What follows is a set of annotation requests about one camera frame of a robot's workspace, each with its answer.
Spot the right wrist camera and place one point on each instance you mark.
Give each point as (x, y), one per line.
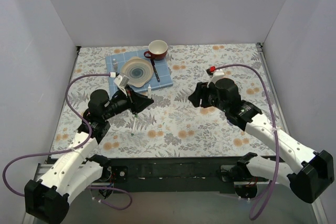
(217, 75)

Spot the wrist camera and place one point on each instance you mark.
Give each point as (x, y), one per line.
(121, 81)
(217, 75)

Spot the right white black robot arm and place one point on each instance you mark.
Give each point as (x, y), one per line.
(306, 172)

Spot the white blue marker pen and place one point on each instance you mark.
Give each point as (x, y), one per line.
(149, 92)

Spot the beige plate with blue rings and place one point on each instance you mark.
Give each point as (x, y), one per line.
(138, 70)

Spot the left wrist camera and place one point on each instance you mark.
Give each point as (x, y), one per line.
(121, 81)

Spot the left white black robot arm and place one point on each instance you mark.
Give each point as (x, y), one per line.
(49, 198)

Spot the red mug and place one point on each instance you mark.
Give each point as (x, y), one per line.
(157, 50)

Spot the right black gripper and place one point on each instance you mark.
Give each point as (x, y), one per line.
(203, 97)

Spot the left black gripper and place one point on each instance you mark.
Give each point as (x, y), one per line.
(132, 101)

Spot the fork with dark handle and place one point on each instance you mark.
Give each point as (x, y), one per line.
(115, 65)

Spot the white green marker pen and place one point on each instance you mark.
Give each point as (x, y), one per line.
(134, 124)

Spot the blue checkered cloth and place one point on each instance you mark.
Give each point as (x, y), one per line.
(161, 67)

